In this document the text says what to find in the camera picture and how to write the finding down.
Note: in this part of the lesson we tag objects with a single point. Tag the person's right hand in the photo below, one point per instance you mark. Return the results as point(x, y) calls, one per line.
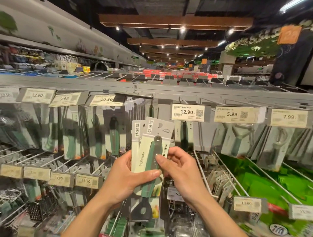
point(186, 178)

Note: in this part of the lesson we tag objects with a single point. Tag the black chalkboard pillar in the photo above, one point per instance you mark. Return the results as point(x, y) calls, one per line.
point(293, 63)

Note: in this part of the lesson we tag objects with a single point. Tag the green foliage ceiling decor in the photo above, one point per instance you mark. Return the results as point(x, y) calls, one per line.
point(254, 46)

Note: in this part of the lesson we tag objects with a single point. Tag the orange aisle number sign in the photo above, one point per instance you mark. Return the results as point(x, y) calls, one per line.
point(289, 35)

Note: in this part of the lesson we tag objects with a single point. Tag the group of green packets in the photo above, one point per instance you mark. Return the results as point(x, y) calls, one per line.
point(264, 185)

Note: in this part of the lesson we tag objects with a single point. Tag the person's left hand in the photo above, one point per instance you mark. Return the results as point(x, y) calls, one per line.
point(122, 183)

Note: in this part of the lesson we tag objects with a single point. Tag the kitchen tools display rack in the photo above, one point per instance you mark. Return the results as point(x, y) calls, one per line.
point(161, 90)

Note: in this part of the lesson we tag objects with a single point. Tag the rows of hanging utensil packets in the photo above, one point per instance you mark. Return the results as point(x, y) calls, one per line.
point(68, 132)

